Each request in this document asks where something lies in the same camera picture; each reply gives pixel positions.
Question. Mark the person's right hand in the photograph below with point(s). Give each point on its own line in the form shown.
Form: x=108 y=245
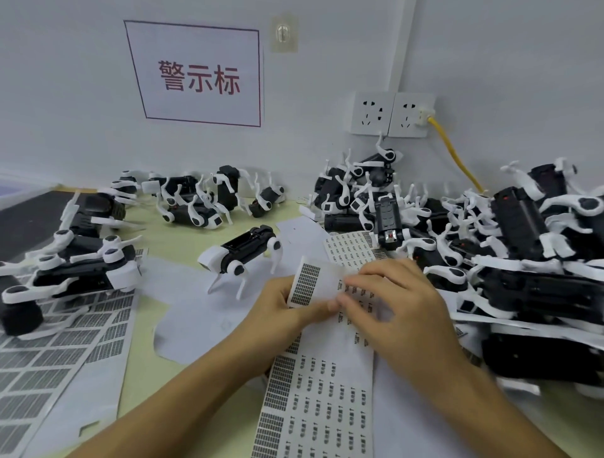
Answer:
x=410 y=311

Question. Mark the person's left hand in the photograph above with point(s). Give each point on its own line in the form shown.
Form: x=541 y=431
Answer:
x=273 y=316

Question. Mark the person's left thumb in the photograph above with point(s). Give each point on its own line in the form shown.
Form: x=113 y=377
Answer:
x=318 y=314

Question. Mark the person's right fingers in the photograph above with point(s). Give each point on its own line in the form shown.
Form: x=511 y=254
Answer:
x=370 y=292

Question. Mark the long white label sheet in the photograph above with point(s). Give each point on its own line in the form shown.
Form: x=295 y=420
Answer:
x=325 y=401

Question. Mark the person's left forearm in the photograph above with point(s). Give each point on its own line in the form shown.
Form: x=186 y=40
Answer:
x=179 y=396

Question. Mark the person's right forearm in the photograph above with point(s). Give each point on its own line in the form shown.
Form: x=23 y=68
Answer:
x=472 y=406

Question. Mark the black white toy robot dog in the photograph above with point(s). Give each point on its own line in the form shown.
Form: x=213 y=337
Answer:
x=245 y=247

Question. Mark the white backing paper sheet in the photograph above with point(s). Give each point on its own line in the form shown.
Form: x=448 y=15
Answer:
x=406 y=424
x=188 y=306
x=94 y=401

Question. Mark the pile of robot dogs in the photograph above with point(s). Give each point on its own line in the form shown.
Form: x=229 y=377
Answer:
x=198 y=198
x=71 y=269
x=519 y=264

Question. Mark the white plug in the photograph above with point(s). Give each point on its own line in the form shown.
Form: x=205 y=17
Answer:
x=425 y=115

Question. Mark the grey peeled label sheet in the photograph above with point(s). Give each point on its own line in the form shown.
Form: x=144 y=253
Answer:
x=42 y=368

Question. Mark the dark grey mat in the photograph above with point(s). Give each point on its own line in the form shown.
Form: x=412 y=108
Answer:
x=33 y=226

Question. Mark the white wall socket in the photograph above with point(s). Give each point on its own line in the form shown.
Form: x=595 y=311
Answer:
x=370 y=113
x=406 y=115

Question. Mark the white wall sign red characters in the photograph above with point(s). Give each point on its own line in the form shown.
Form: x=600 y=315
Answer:
x=198 y=75

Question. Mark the clear adhesive wall hook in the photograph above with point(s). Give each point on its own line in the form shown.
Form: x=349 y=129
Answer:
x=283 y=33

